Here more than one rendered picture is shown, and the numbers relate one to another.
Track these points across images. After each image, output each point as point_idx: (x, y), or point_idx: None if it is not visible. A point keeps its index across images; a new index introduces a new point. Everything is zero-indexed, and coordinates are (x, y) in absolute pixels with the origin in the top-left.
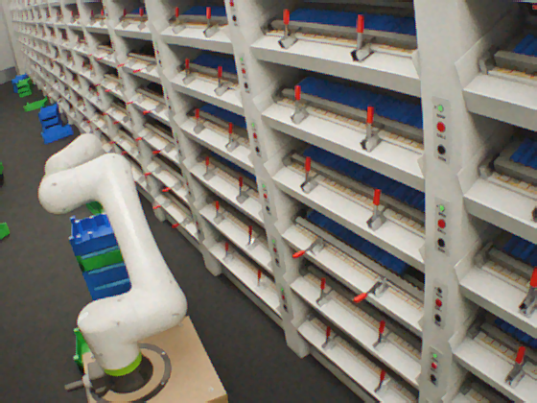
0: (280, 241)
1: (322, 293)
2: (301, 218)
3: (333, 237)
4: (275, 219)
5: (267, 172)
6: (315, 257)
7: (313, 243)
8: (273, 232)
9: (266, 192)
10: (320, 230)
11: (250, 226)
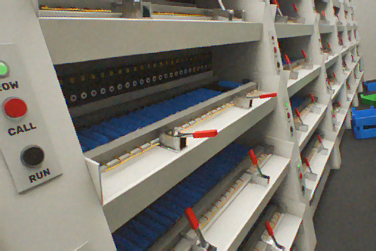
0: (103, 233)
1: (200, 233)
2: (87, 152)
3: (163, 119)
4: (74, 168)
5: (11, 6)
6: (192, 146)
7: (175, 127)
8: (69, 239)
9: (15, 91)
10: (141, 129)
11: None
